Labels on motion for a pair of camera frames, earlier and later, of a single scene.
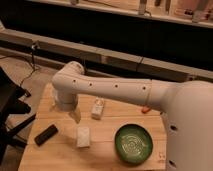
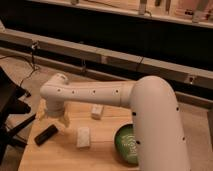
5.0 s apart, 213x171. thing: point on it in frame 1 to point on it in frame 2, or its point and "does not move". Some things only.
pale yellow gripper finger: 76,115 to 65,121
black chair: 10,92 does not move
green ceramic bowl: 133,144 does not move
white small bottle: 98,108 does not move
